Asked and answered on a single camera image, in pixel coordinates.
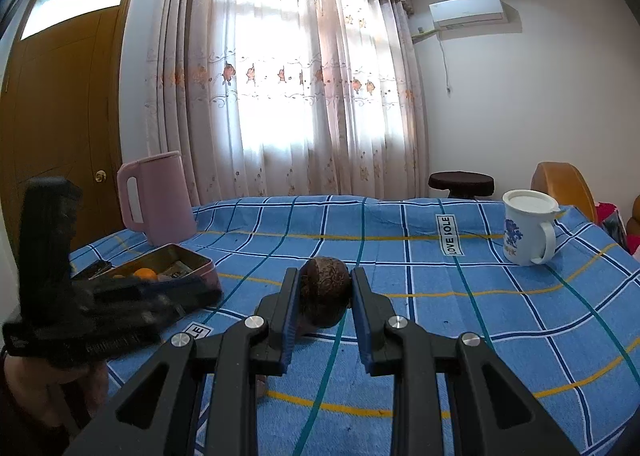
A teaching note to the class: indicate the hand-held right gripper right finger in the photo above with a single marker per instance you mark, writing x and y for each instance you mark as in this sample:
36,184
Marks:
365,326

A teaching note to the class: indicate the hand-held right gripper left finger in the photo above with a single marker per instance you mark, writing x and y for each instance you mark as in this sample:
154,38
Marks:
290,326

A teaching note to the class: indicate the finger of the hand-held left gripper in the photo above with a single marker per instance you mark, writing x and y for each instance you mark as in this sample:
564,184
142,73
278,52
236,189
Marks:
135,318
170,292

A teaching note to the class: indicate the large orange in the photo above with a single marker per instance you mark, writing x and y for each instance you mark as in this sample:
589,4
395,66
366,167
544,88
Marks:
145,274

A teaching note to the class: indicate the rectangular metal tin box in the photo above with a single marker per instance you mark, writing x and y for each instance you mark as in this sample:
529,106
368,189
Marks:
197,263

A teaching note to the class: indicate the brown wrinkled passion fruit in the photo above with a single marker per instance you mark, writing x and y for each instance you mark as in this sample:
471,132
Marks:
325,291

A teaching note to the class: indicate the person's left forearm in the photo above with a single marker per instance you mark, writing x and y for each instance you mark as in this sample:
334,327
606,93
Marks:
45,386

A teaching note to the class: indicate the printed paper leaflet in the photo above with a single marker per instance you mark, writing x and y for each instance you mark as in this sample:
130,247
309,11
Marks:
176,270

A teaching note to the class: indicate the pink electric kettle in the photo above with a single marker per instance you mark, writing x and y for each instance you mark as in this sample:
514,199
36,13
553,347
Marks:
165,206

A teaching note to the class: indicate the blue plaid tablecloth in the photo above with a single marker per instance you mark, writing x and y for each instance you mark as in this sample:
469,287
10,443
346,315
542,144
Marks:
450,296

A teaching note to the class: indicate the dark round stool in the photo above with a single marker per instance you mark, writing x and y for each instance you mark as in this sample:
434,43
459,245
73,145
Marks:
460,181

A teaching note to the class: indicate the brown wooden door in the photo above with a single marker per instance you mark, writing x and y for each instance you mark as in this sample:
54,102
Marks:
60,111

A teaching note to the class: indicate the white cup with blue print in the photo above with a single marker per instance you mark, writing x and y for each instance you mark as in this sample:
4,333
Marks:
520,231

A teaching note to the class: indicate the sheer floral curtain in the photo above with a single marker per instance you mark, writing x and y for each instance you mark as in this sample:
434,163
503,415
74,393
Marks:
280,86

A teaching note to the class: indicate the orange leather sofa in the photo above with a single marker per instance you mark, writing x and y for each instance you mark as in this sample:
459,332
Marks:
560,183

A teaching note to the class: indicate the white air conditioner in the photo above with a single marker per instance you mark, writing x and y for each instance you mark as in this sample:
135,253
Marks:
467,11

